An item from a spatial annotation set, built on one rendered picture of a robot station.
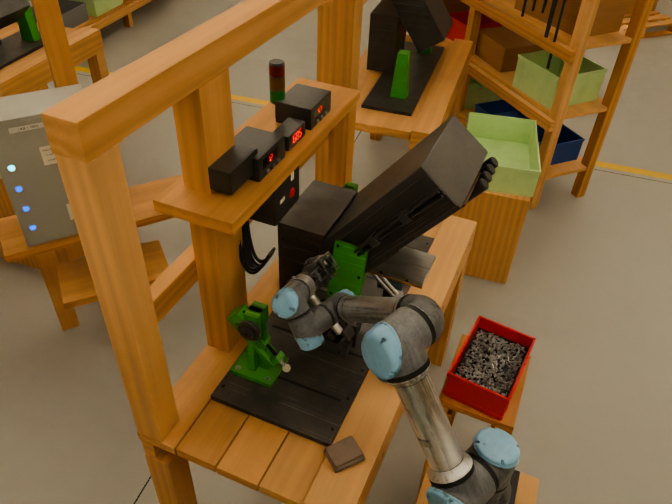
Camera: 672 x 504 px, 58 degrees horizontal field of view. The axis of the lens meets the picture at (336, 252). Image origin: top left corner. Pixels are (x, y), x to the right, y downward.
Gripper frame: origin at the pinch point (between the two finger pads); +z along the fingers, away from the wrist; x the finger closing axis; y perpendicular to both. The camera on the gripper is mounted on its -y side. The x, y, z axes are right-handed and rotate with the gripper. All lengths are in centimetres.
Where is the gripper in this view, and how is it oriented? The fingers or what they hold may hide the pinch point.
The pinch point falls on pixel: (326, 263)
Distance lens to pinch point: 196.7
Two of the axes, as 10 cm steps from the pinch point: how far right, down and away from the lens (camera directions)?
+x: -5.5, -8.3, -1.0
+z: 3.7, -3.5, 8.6
